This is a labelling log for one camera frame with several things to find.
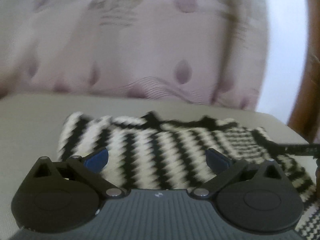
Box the pink leaf print curtain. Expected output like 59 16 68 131
1 0 268 110

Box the brown wooden door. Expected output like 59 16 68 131
288 0 319 142

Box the black white striped knit sweater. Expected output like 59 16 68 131
57 112 319 239

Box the beige fabric mattress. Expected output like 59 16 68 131
1 93 304 239

